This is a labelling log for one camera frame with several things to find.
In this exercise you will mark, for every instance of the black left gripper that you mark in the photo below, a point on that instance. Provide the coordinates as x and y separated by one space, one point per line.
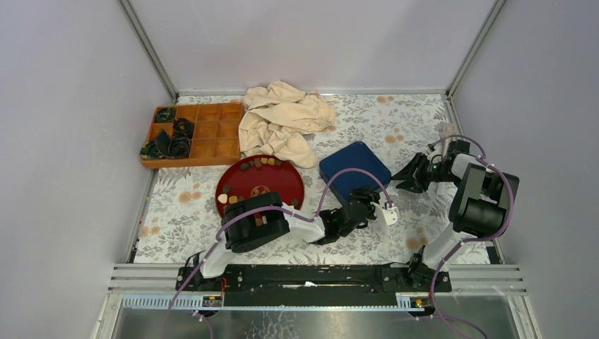
366 195

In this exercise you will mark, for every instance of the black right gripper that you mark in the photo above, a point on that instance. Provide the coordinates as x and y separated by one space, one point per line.
407 172

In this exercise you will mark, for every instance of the navy box lid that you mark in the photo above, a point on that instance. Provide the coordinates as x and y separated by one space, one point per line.
357 155

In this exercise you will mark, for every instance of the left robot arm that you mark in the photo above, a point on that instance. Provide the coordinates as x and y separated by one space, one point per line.
250 224

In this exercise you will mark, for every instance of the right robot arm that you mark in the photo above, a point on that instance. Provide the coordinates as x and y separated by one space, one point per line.
481 207

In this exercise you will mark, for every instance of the red round tray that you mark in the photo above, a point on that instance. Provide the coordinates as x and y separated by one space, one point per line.
266 173

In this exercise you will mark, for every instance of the beige crumpled cloth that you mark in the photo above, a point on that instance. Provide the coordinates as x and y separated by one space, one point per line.
278 117

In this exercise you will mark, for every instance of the wooden compartment tray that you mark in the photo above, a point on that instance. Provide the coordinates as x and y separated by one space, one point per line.
212 129

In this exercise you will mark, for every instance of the floral tablecloth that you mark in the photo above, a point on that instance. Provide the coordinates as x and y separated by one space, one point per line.
182 219

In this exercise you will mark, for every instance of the dark rolled tie patterned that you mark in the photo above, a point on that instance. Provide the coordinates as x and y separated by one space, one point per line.
178 148

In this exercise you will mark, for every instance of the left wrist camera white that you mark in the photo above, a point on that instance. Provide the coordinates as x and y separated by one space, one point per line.
385 213

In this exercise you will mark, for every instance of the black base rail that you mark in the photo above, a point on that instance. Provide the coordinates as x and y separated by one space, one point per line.
244 285

